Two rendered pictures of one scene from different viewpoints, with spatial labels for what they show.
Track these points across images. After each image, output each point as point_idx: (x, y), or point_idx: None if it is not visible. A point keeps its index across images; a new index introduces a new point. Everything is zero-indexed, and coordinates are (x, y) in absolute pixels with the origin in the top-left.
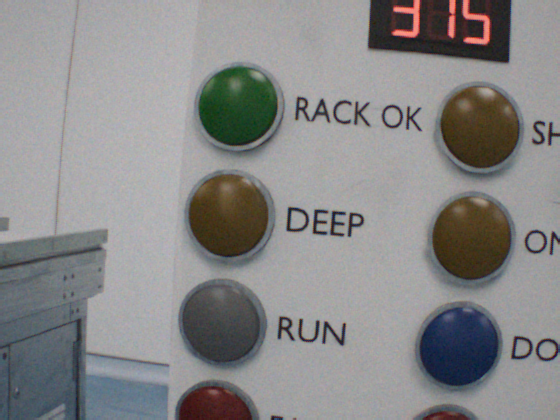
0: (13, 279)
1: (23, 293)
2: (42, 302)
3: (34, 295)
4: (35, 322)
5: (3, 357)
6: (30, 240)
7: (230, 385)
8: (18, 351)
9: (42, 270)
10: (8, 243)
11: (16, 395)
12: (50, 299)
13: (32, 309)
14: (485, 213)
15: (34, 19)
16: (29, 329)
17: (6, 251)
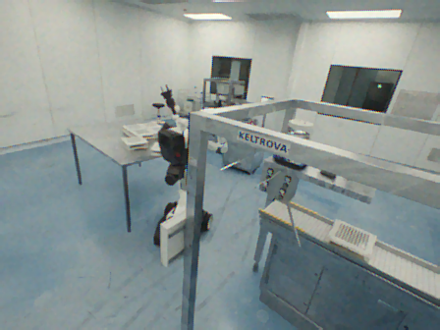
0: (398, 290)
1: (407, 300)
2: (424, 313)
3: (417, 306)
4: (432, 321)
5: (400, 310)
6: (418, 289)
7: None
8: (413, 318)
9: (427, 304)
10: (398, 279)
11: (405, 327)
12: (434, 318)
13: (413, 309)
14: None
15: None
16: (424, 318)
17: (395, 280)
